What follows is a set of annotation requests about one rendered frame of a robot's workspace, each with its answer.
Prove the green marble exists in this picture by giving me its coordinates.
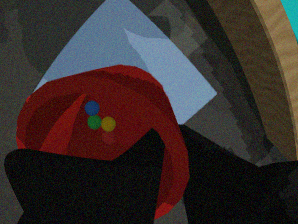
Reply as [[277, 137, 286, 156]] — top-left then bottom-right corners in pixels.
[[88, 116, 102, 129]]

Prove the blue marble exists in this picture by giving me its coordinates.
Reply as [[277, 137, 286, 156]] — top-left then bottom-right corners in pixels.
[[85, 101, 100, 116]]

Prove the yellow marble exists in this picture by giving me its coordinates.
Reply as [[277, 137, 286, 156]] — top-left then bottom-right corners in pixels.
[[101, 117, 116, 131]]

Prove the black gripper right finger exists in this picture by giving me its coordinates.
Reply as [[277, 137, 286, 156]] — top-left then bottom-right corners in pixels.
[[178, 124, 298, 224]]

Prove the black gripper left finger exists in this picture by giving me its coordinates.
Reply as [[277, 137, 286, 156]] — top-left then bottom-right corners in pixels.
[[4, 128, 165, 224]]

